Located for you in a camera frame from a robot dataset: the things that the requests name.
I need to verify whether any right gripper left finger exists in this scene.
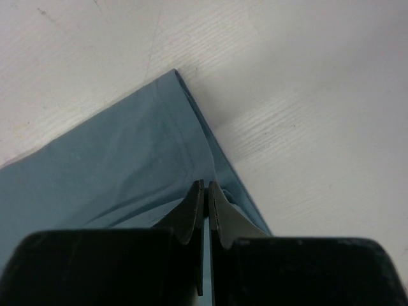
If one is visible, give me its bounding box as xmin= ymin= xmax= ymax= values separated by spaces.
xmin=1 ymin=180 xmax=205 ymax=305

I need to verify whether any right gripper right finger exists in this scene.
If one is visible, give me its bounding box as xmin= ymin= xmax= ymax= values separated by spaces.
xmin=208 ymin=182 xmax=407 ymax=305

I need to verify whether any blue t shirt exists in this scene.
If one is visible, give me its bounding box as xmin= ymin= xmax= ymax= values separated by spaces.
xmin=1 ymin=70 xmax=271 ymax=305

